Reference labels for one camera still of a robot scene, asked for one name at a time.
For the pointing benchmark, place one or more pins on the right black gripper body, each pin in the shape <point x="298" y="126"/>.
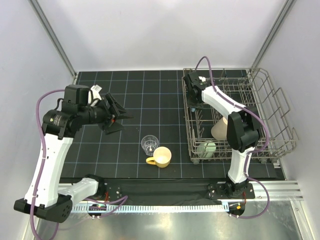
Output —
<point x="193" y="103"/>

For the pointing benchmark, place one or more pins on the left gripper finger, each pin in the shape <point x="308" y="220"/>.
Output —
<point x="109" y="129"/>
<point x="121" y="111"/>

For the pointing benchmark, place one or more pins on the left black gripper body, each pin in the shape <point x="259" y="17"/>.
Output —
<point x="108" y="116"/>

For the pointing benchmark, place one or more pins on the clear glass tumbler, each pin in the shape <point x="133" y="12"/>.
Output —
<point x="149" y="144"/>

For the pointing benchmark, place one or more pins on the beige paper cup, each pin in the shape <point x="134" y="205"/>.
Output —
<point x="219" y="130"/>

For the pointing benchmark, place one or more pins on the pale green cup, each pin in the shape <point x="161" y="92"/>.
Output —
<point x="206" y="150"/>

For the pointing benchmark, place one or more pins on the yellow mug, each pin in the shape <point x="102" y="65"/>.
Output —
<point x="161" y="157"/>

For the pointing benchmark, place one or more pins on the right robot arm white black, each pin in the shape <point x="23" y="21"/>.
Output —
<point x="243" y="129"/>

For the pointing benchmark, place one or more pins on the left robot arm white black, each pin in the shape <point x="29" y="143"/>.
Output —
<point x="81" y="105"/>

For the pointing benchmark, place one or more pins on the black grid mat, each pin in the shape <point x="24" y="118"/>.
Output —
<point x="155" y="99"/>

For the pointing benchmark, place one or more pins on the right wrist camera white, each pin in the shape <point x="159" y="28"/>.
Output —
<point x="203" y="79"/>

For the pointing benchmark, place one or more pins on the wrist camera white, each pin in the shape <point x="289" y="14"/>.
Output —
<point x="94" y="95"/>
<point x="203" y="79"/>

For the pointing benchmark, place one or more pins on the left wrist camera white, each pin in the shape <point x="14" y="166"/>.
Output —
<point x="94" y="95"/>

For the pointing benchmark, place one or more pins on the grey wire dish rack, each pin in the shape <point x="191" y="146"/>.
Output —
<point x="251" y="87"/>

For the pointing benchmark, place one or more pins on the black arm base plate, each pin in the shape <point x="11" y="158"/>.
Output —
<point x="174" y="191"/>

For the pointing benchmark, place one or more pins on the white slotted cable duct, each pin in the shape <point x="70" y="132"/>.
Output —
<point x="90" y="208"/>

